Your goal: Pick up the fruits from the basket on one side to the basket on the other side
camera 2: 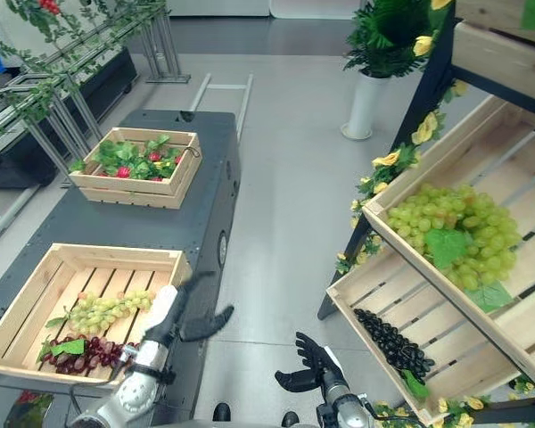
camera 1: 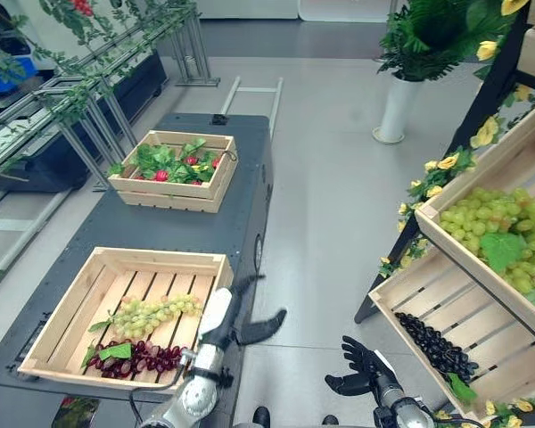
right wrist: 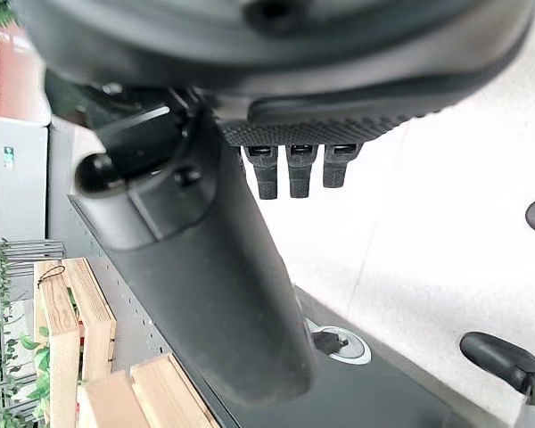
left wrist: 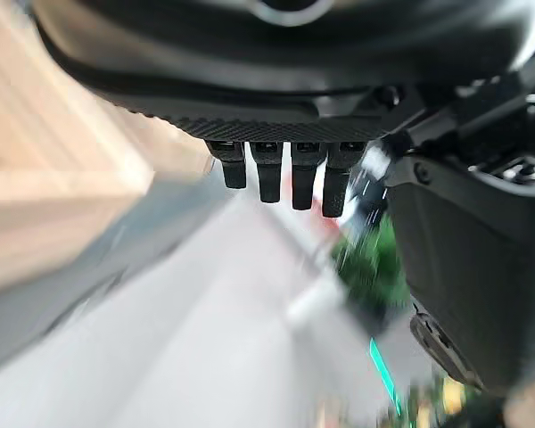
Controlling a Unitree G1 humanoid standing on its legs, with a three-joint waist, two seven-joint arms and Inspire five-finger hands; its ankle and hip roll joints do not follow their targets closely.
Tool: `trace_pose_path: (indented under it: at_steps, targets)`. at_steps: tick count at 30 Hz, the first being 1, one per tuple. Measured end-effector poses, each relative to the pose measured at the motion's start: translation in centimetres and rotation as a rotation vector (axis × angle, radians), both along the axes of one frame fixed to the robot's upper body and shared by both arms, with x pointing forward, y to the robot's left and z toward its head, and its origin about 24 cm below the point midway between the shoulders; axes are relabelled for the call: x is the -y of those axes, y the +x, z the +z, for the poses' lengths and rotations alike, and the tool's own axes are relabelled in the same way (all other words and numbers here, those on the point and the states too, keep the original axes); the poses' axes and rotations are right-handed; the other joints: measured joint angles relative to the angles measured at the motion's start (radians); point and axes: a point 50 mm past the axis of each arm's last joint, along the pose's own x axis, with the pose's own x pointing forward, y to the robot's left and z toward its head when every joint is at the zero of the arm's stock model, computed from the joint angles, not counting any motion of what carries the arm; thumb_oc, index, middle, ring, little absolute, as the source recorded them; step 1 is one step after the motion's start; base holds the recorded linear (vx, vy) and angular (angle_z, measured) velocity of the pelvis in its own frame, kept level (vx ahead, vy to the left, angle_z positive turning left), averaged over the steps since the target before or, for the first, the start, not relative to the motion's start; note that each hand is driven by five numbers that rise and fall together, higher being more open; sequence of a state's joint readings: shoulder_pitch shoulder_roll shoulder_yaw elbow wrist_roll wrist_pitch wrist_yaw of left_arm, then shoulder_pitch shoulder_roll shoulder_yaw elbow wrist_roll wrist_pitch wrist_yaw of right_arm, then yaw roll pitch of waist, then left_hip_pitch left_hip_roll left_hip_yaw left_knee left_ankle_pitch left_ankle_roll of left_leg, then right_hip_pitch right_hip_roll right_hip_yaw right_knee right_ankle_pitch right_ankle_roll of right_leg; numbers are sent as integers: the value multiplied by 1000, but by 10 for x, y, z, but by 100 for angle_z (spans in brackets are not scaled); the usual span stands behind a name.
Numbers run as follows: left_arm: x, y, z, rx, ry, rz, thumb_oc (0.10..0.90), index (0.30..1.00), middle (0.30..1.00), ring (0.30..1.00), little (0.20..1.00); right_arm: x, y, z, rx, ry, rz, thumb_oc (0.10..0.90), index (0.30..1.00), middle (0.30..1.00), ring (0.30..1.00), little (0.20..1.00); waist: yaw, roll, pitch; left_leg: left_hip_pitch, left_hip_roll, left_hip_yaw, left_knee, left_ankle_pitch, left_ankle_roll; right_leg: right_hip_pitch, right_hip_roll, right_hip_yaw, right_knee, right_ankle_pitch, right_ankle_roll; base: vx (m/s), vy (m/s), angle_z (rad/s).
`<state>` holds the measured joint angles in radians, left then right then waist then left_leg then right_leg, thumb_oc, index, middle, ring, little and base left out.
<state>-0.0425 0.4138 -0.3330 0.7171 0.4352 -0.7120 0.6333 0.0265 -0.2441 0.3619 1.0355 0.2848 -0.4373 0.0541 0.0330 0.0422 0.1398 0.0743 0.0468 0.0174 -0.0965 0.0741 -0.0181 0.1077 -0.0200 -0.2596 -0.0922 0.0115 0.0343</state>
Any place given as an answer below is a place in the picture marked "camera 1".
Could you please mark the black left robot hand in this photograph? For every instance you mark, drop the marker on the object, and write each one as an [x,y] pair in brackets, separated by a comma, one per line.
[216,314]

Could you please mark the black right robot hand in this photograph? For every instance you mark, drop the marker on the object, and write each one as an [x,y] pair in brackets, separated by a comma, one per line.
[365,370]

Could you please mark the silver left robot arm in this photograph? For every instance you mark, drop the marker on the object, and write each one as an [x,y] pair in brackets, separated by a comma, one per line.
[196,397]

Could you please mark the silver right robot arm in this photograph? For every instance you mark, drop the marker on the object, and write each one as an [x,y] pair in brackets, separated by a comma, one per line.
[410,412]

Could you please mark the dark right robot foot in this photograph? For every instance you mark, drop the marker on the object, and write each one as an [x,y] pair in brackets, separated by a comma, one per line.
[330,420]

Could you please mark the dark robot foot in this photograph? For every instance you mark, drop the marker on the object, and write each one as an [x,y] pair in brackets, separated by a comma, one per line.
[330,420]
[261,417]

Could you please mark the green grape bunch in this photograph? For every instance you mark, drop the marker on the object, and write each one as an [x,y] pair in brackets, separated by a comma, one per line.
[147,314]

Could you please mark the black grape bunch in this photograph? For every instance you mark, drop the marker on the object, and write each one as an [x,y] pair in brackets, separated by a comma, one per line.
[432,343]

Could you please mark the red purple grape bunch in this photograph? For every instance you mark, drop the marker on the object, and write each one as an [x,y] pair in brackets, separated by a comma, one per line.
[134,359]

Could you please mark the dark grey wheeled cart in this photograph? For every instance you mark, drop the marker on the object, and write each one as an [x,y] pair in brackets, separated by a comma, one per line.
[160,229]

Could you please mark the dark left robot foot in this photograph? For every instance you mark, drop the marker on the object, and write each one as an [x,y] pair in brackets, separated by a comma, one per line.
[261,417]

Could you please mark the small wooden slat crate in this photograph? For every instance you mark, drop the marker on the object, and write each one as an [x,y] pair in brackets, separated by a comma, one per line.
[174,198]

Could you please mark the wooden crate holding black grapes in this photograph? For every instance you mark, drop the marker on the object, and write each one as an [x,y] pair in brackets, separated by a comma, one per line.
[486,312]

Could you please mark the large shallow wooden crate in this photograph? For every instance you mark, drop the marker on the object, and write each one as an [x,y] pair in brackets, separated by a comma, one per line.
[71,312]

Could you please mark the wooden crate holding green grapes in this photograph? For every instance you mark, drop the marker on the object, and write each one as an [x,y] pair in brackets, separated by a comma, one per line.
[455,249]

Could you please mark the yellow flower garland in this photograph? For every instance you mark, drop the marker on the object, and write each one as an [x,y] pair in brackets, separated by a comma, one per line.
[488,49]
[446,167]
[512,410]

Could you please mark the leafy greens with red radishes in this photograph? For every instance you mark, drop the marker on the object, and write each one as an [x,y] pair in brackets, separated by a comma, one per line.
[174,167]

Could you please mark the red and green floor object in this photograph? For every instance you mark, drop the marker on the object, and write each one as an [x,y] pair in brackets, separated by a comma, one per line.
[78,412]

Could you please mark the small black device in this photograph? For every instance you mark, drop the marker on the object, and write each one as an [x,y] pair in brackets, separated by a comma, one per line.
[219,119]

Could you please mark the pile of green grapes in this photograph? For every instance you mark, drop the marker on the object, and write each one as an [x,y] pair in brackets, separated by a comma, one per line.
[499,218]

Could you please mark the black storage case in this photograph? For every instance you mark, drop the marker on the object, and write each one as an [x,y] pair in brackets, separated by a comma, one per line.
[44,165]
[138,84]

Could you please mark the aluminium profile rack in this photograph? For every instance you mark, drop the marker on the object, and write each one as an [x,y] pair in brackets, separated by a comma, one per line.
[80,129]
[194,49]

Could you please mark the white tall plant pot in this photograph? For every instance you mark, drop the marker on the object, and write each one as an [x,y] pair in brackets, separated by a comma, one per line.
[397,111]

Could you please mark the green vine garland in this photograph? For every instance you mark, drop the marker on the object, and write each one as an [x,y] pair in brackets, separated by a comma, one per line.
[84,71]

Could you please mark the blue plastic bin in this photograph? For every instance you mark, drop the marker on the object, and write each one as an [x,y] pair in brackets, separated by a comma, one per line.
[0,73]

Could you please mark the red cherry tomato cluster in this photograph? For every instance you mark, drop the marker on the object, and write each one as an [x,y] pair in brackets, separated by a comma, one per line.
[82,5]

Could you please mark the green leafy plant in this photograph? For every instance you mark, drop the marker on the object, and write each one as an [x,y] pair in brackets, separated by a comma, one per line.
[437,31]

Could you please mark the aluminium ladder frame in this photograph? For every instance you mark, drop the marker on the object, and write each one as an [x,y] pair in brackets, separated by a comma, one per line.
[254,91]

